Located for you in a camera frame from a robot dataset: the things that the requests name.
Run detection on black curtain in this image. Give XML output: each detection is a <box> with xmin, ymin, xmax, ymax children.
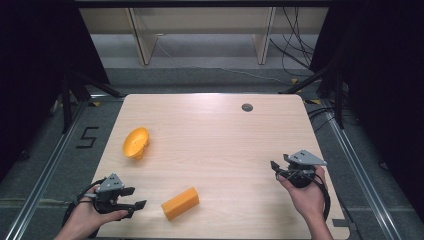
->
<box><xmin>0</xmin><ymin>0</ymin><xmax>112</xmax><ymax>183</ymax></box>
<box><xmin>309</xmin><ymin>0</ymin><xmax>424</xmax><ymax>214</ymax></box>

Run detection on orange block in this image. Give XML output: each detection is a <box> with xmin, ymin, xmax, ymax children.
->
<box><xmin>160</xmin><ymin>186</ymin><xmax>201</xmax><ymax>222</ymax></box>

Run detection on bundle of black cables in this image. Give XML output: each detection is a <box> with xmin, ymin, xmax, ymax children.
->
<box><xmin>269</xmin><ymin>7</ymin><xmax>316</xmax><ymax>78</ymax></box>

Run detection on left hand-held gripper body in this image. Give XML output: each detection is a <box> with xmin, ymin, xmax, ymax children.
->
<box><xmin>93</xmin><ymin>172</ymin><xmax>132</xmax><ymax>215</ymax></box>

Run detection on person's left hand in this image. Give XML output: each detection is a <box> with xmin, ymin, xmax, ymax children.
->
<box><xmin>68</xmin><ymin>185</ymin><xmax>130</xmax><ymax>240</ymax></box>

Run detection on person's right hand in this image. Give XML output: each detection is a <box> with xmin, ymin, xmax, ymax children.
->
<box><xmin>276</xmin><ymin>165</ymin><xmax>330</xmax><ymax>222</ymax></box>

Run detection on orange bowl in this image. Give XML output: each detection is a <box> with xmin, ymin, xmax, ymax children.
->
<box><xmin>122</xmin><ymin>126</ymin><xmax>151</xmax><ymax>161</ymax></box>

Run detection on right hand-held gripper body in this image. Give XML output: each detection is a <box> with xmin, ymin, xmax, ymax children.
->
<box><xmin>277</xmin><ymin>149</ymin><xmax>328</xmax><ymax>189</ymax></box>

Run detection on black metal stand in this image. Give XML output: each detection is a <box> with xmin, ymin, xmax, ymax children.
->
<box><xmin>61</xmin><ymin>68</ymin><xmax>125</xmax><ymax>135</ymax></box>
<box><xmin>278</xmin><ymin>62</ymin><xmax>346</xmax><ymax>130</ymax></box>

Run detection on black floor cables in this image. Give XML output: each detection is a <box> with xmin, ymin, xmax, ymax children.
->
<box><xmin>306</xmin><ymin>105</ymin><xmax>336</xmax><ymax>133</ymax></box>

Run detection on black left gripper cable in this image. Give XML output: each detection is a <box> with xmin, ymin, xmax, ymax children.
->
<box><xmin>61</xmin><ymin>177</ymin><xmax>108</xmax><ymax>229</ymax></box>

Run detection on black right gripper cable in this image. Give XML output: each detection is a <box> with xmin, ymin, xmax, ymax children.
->
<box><xmin>308</xmin><ymin>171</ymin><xmax>332</xmax><ymax>222</ymax></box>

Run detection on beige desk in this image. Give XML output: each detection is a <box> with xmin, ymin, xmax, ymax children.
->
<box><xmin>79</xmin><ymin>6</ymin><xmax>330</xmax><ymax>67</ymax></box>

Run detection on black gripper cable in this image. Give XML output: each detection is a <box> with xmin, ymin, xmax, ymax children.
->
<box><xmin>308</xmin><ymin>171</ymin><xmax>332</xmax><ymax>222</ymax></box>
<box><xmin>61</xmin><ymin>177</ymin><xmax>108</xmax><ymax>229</ymax></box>

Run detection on aluminium floor rail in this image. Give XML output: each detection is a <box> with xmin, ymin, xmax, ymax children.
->
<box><xmin>320</xmin><ymin>99</ymin><xmax>406</xmax><ymax>240</ymax></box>
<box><xmin>4</xmin><ymin>95</ymin><xmax>90</xmax><ymax>240</ymax></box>

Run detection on grey tape patch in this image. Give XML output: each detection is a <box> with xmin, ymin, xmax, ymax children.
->
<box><xmin>331</xmin><ymin>218</ymin><xmax>352</xmax><ymax>230</ymax></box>

